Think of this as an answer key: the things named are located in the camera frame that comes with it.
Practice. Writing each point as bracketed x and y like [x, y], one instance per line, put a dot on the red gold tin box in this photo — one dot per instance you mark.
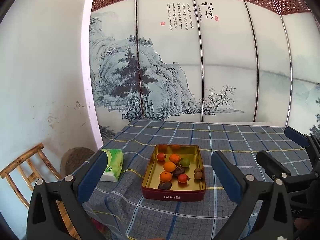
[192, 191]

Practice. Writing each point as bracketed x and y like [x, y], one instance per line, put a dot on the orange fruit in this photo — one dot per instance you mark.
[165, 177]

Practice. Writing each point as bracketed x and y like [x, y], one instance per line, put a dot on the small red persimmon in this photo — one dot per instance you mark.
[161, 156]

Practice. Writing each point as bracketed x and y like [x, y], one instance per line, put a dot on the green lime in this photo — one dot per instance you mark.
[185, 162]

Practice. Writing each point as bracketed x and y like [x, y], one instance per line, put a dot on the orange tangerine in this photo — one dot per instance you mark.
[174, 158]

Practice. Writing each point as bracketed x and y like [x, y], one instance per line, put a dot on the dark brown passion fruit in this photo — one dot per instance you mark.
[178, 171]

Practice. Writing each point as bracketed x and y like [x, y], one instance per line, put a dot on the green tissue pack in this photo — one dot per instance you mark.
[114, 165]

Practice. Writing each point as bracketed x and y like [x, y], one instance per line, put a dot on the round woven stool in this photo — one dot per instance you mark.
[73, 159]

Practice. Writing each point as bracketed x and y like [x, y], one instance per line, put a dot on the large orange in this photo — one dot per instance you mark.
[169, 166]

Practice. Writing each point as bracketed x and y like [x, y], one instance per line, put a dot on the painted landscape folding screen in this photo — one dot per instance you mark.
[233, 61]

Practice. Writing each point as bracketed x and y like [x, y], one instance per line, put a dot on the small red-orange fruit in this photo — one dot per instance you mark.
[183, 178]

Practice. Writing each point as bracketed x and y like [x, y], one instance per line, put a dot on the wooden chair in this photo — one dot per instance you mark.
[18, 180]

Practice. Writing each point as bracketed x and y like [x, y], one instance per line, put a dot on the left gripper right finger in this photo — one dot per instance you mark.
[274, 220]

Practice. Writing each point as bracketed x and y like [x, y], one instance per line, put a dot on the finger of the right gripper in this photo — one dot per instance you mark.
[309, 142]
[301, 187]

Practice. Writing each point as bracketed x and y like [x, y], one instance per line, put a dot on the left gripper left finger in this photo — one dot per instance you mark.
[44, 219]

